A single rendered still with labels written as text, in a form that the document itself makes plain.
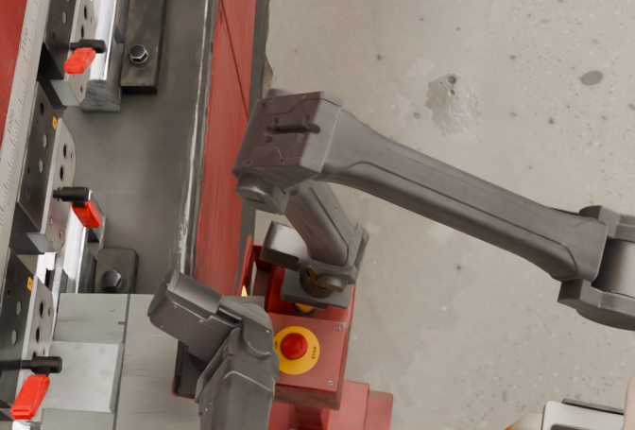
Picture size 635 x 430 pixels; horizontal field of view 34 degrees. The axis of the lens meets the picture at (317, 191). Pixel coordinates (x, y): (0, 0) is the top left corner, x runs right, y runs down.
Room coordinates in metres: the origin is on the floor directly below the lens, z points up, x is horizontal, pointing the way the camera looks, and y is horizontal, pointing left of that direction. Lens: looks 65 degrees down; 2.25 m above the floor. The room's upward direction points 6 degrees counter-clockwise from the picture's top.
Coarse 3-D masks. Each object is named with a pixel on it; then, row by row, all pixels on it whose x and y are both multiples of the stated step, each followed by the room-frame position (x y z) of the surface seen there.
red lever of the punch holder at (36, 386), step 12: (24, 360) 0.33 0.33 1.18; (36, 360) 0.33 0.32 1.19; (48, 360) 0.33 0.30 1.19; (60, 360) 0.33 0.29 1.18; (36, 372) 0.31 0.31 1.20; (48, 372) 0.32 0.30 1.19; (24, 384) 0.30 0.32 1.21; (36, 384) 0.30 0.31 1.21; (48, 384) 0.30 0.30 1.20; (24, 396) 0.28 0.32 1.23; (36, 396) 0.28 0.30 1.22; (12, 408) 0.27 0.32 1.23; (24, 408) 0.27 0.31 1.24; (36, 408) 0.27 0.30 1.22
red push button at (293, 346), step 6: (288, 336) 0.44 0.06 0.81; (294, 336) 0.44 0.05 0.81; (300, 336) 0.44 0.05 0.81; (282, 342) 0.44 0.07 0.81; (288, 342) 0.43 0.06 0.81; (294, 342) 0.43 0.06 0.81; (300, 342) 0.43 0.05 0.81; (306, 342) 0.43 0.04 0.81; (282, 348) 0.43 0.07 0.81; (288, 348) 0.43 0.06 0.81; (294, 348) 0.43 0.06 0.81; (300, 348) 0.42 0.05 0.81; (306, 348) 0.42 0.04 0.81; (288, 354) 0.42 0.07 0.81; (294, 354) 0.42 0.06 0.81; (300, 354) 0.42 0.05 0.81
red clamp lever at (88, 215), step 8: (56, 192) 0.54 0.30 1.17; (64, 192) 0.53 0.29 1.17; (72, 192) 0.53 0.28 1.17; (80, 192) 0.53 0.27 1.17; (88, 192) 0.53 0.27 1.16; (64, 200) 0.53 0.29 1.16; (72, 200) 0.52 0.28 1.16; (80, 200) 0.52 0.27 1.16; (88, 200) 0.54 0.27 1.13; (72, 208) 0.53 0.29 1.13; (80, 208) 0.53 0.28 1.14; (88, 208) 0.53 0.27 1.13; (80, 216) 0.52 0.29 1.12; (88, 216) 0.52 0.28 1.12; (96, 216) 0.53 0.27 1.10; (88, 224) 0.52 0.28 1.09; (96, 224) 0.53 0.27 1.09
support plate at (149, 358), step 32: (64, 320) 0.44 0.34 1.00; (96, 320) 0.43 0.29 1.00; (128, 320) 0.43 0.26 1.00; (128, 352) 0.39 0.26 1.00; (160, 352) 0.38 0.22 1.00; (128, 384) 0.35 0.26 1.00; (160, 384) 0.34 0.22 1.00; (64, 416) 0.31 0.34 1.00; (96, 416) 0.31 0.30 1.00; (128, 416) 0.31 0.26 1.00; (160, 416) 0.30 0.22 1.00; (192, 416) 0.30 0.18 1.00
